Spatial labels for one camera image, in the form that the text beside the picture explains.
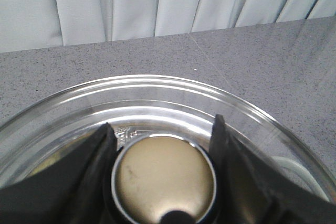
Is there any white pleated curtain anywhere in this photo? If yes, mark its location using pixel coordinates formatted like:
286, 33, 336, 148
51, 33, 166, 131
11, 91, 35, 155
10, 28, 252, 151
1, 0, 335, 52

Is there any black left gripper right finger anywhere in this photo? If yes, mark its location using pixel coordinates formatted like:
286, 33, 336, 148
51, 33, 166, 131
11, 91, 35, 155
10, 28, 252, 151
209, 114, 335, 223

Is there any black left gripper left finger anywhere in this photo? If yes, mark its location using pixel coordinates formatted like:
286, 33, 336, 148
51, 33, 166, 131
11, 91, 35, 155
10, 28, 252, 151
1, 123, 117, 223

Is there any glass pot lid steel rim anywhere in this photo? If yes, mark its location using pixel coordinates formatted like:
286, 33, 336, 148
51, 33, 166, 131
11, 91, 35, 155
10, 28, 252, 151
1, 75, 335, 223

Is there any pale green electric cooking pot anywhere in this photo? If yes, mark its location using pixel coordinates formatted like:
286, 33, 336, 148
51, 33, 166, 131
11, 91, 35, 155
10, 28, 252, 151
272, 156, 330, 202

